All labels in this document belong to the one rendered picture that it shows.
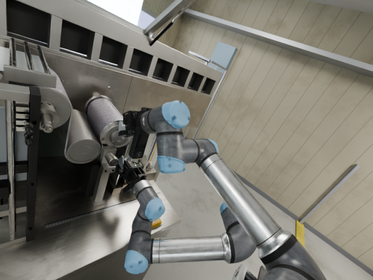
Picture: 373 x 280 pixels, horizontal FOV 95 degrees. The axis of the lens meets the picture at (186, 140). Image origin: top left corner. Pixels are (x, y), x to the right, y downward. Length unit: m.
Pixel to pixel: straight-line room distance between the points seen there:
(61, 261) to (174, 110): 0.64
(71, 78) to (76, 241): 0.69
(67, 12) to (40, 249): 0.87
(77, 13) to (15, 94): 0.53
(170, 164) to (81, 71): 0.69
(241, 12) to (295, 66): 1.39
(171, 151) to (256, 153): 3.13
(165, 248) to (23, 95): 0.58
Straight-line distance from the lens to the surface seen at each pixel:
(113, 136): 0.75
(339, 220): 3.84
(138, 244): 0.70
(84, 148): 0.77
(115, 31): 1.00
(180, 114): 0.45
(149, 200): 0.69
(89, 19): 0.96
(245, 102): 3.49
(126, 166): 0.79
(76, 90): 1.02
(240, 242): 0.72
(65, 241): 0.86
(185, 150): 0.47
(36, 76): 0.61
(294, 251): 0.48
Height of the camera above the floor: 1.64
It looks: 23 degrees down
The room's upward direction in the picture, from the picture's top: 25 degrees clockwise
